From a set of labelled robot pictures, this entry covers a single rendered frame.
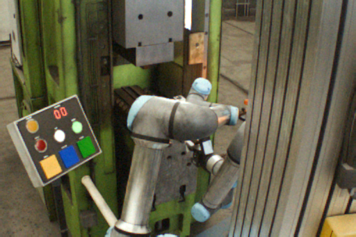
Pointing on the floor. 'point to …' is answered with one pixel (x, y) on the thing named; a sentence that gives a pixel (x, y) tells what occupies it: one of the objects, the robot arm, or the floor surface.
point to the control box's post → (60, 206)
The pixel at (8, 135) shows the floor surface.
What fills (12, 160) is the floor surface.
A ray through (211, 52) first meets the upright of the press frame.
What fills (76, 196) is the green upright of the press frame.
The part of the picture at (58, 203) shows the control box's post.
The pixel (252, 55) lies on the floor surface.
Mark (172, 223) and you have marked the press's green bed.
